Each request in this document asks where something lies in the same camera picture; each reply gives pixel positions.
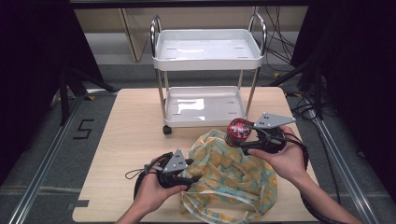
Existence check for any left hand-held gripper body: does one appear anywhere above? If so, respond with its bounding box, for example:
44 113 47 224
157 148 189 189

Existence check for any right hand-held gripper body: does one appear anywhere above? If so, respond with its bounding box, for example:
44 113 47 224
253 112 297 154

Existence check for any red lid jar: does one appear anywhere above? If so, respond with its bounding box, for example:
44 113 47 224
224 118 253 148

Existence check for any fruit print fabric bag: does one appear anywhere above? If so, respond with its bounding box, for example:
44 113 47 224
179 129 278 224

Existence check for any person's left hand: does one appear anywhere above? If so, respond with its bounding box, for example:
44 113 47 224
134 156 190 215

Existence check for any person's right hand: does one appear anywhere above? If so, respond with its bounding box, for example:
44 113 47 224
248 125 308 188

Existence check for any black metal stand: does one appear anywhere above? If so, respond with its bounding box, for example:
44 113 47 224
266 60 325 121
58 66 118 126

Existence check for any black curtain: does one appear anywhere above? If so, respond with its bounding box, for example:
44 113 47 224
290 0 396 200
0 0 105 185

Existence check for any white two-tier trolley cart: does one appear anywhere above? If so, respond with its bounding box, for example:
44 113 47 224
149 11 269 135

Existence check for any wooden cabinet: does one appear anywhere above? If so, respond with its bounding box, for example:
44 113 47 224
74 7 309 63

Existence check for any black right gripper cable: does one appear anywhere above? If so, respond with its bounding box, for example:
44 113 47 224
279 132 344 224

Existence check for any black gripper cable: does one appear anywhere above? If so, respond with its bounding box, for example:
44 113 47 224
279 132 344 224
133 172 148 201

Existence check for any thin grey cable loop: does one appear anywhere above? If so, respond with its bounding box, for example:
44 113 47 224
124 163 163 181

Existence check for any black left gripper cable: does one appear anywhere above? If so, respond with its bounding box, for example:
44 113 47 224
133 172 148 201

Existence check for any bundle of black cables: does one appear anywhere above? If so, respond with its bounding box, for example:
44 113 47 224
253 6 331 123

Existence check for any aluminium floor rail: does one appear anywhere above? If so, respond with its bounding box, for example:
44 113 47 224
8 89 120 224
303 96 380 224

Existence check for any black frame beam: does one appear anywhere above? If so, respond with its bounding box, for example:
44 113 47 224
68 0 312 9

